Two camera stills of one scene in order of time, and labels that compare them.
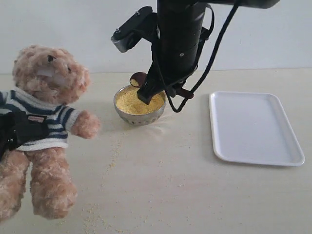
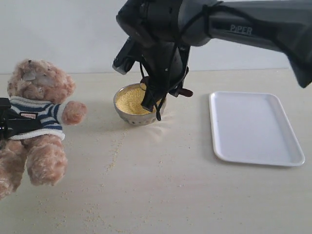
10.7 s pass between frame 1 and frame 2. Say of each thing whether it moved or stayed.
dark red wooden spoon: moved
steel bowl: stayed
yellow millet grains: stayed
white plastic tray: stayed
